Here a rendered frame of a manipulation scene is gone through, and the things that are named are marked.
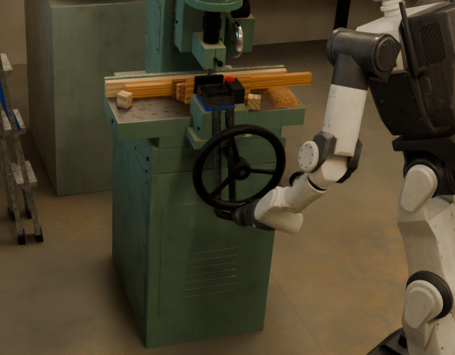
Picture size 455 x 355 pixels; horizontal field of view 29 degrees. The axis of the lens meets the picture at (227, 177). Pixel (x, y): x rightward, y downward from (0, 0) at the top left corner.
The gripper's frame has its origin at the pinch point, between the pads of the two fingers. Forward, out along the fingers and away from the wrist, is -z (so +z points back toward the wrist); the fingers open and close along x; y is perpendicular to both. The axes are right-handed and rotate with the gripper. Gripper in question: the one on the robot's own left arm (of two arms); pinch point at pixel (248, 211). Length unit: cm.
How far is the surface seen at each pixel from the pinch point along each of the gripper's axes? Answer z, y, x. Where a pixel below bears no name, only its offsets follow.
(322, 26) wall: -278, 50, 173
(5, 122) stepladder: -103, 49, -49
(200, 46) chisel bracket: -18, 51, 7
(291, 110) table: -12.4, 23.2, 27.6
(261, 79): -23.9, 35.0, 25.5
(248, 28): -32, 52, 30
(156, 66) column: -46, 50, 0
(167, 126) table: -13.4, 31.0, -11.9
